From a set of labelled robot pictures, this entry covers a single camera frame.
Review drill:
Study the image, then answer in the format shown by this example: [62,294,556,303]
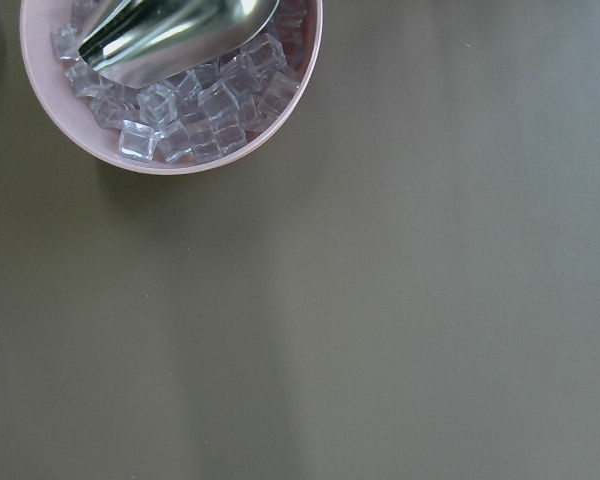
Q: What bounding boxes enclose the pink bowl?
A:
[19,0,324,177]

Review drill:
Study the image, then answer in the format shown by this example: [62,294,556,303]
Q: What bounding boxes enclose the metal ice scoop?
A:
[78,1,279,89]

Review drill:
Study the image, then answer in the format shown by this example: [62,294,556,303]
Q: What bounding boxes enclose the clear ice cubes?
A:
[50,1,312,168]

